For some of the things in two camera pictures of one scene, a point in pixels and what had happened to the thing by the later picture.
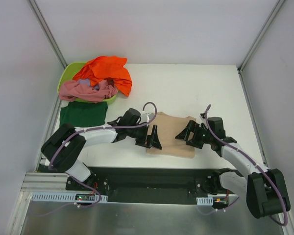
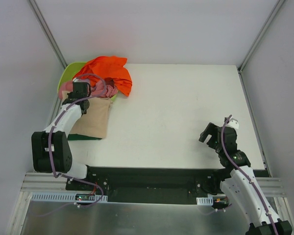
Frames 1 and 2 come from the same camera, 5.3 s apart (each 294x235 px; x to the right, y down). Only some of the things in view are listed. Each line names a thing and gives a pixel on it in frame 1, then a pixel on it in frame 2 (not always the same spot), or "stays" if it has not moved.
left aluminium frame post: x=36 y=10 stays
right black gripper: x=194 y=136 to x=212 y=136
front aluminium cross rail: x=54 y=182 stays
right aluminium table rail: x=253 y=119 stays
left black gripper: x=145 y=135 to x=79 y=87
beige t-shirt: x=168 y=126 to x=95 y=123
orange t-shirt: x=103 y=67 stays
